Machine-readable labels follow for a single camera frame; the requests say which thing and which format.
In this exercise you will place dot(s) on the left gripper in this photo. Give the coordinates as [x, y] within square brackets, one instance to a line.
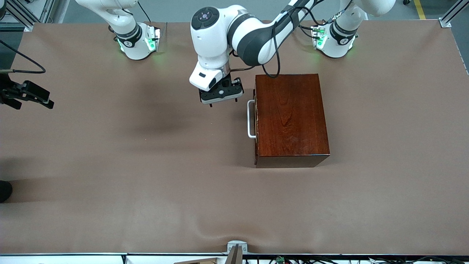
[235, 81]

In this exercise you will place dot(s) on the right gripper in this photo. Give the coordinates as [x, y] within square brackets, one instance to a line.
[8, 91]

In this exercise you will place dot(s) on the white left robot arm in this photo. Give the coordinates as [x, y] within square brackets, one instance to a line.
[216, 40]

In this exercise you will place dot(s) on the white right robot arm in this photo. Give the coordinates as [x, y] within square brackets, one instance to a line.
[133, 44]

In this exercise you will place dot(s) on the dark red wooden cabinet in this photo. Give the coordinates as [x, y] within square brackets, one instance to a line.
[293, 117]

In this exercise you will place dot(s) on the black round object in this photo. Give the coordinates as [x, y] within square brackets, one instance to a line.
[4, 191]

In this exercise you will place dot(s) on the brown table mat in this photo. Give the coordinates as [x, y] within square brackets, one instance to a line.
[146, 205]

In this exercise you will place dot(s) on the light wooden board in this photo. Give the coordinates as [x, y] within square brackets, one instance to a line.
[201, 261]

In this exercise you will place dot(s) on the aluminium frame profile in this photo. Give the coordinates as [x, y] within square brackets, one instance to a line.
[454, 11]
[45, 11]

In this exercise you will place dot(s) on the grey metal bracket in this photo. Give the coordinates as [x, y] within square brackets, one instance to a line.
[237, 253]

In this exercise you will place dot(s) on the white table edge rail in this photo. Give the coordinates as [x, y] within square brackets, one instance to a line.
[73, 259]

